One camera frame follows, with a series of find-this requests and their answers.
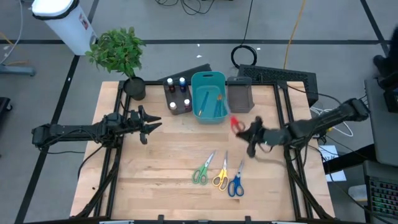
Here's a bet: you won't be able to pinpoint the black caster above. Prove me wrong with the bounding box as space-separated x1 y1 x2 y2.
0 96 13 113

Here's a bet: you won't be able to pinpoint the white paper sheet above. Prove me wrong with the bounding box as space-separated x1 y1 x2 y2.
318 144 347 183

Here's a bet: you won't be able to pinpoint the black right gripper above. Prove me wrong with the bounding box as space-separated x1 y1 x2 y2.
236 116 273 158

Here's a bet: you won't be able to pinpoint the black perforated panel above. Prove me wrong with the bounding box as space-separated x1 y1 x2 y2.
237 63 319 106

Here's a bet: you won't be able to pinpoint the grey desk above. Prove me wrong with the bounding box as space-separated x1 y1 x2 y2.
363 76 398 167

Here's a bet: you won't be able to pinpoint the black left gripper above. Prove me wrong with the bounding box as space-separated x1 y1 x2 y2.
126 105 163 146

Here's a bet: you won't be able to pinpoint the black aluminium rig frame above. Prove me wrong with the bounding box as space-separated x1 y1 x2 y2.
70 80 336 224

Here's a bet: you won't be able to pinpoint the grey stand base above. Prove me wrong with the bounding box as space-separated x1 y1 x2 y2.
0 63 36 77

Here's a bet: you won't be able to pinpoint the red-handled scissors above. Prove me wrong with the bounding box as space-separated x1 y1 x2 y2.
229 115 247 135

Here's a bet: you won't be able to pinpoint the yellow cable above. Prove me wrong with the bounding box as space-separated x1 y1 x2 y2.
282 0 308 70

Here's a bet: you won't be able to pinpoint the black flat board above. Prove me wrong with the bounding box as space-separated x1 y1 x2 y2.
158 63 213 82

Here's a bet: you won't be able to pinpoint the blue-handled scissors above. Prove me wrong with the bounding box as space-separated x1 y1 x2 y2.
227 159 246 198

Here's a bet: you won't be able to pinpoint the white trash bin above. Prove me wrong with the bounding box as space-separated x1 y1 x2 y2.
30 0 98 56

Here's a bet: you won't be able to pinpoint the green-handled scissors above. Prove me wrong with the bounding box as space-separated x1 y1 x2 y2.
191 151 217 186

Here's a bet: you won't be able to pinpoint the backlit keyboard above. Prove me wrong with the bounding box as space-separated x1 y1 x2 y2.
368 177 398 217

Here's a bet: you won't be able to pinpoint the coiled black cable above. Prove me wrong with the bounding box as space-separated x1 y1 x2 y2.
230 0 259 70

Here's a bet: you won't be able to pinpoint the teal plastic bin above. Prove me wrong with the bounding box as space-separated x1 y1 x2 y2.
190 71 231 125

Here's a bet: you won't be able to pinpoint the white cable bundle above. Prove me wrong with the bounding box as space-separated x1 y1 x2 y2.
310 106 354 138

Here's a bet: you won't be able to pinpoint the yellow-handled scissors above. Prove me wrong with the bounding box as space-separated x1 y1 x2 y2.
212 151 230 192

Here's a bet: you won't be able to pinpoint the black desk device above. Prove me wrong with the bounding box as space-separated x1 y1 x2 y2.
382 88 398 113

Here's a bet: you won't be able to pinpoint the person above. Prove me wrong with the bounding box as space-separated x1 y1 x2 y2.
372 26 398 91

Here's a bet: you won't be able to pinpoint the green plant in black pot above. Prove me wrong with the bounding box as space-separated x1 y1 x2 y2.
84 26 147 101

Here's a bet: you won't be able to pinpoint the translucent grey plastic bin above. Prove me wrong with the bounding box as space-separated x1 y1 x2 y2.
226 76 256 114
162 80 193 116

